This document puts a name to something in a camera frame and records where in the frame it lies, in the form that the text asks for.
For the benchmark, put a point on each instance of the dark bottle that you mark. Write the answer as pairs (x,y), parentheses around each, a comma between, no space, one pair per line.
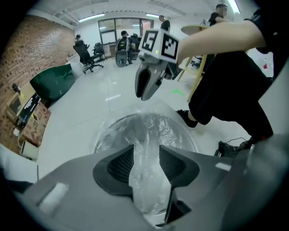
(16,88)

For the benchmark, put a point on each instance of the black office chair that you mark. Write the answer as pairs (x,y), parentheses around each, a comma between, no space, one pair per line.
(99,50)
(87,56)

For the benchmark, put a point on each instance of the clear plastic bag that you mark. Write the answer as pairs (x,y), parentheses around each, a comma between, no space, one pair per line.
(153,135)

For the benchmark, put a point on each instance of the flat black box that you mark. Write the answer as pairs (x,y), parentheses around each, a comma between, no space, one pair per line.
(29,108)

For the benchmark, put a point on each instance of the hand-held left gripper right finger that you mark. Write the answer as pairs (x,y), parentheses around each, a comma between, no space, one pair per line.
(203,171)

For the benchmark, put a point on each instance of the plain brown cardboard box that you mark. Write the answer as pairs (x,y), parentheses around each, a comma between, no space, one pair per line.
(13,106)

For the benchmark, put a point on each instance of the wooden table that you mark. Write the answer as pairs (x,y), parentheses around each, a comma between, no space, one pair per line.
(194,29)

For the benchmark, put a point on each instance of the small white waste bin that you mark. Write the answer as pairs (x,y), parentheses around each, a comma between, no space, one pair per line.
(29,150)

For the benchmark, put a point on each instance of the white wall socket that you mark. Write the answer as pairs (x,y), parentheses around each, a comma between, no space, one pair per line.
(16,132)

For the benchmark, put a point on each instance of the printed cardboard box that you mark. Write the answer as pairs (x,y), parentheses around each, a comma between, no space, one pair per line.
(36,126)

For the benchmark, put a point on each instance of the person's right leg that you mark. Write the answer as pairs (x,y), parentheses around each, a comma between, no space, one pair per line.
(193,117)

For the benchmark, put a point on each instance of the person's left shoe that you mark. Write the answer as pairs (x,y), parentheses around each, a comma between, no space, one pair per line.
(232,149)

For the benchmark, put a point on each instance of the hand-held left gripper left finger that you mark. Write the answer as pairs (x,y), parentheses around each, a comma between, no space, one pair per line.
(79,185)

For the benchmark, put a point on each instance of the person's black shorts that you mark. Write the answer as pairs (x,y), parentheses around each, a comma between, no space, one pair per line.
(230,90)

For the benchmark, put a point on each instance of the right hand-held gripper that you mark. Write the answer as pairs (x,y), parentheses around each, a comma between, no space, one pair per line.
(158,45)

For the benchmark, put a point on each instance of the ceiling tube light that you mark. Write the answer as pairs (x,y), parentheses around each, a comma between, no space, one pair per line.
(152,15)
(90,17)
(234,5)

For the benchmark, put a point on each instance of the person's right forearm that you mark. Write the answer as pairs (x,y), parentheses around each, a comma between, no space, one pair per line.
(214,38)

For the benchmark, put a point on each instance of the green floor tape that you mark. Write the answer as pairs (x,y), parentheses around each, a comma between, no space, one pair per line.
(177,91)

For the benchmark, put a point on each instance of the person's black striped shirt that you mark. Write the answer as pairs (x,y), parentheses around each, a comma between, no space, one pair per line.
(271,27)

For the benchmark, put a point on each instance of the white water dispenser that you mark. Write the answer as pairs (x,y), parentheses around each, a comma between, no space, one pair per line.
(15,167)

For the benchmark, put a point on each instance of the dark framed window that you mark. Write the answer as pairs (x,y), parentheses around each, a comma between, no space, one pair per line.
(126,29)

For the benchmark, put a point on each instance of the person's right shoe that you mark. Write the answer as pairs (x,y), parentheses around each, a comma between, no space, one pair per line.
(185,116)

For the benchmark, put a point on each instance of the person's shoe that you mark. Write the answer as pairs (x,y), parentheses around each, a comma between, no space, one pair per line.
(185,116)
(232,149)

